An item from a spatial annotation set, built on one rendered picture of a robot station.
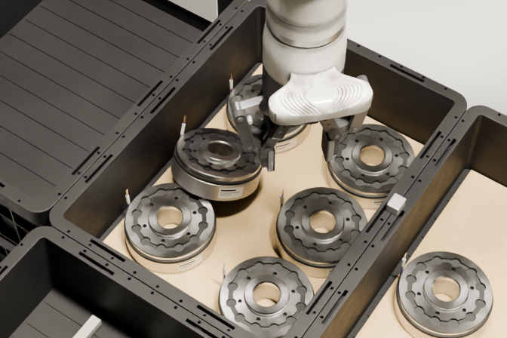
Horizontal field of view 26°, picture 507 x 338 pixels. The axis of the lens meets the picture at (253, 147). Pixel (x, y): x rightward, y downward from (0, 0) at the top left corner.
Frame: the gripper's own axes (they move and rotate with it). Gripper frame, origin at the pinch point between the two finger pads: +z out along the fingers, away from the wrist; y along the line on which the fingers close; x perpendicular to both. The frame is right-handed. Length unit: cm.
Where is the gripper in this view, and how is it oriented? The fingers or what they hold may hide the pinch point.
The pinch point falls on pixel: (298, 151)
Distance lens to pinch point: 111.1
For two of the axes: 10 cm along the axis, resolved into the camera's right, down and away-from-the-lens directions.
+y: -9.8, 1.7, -1.2
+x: 2.1, 7.8, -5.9
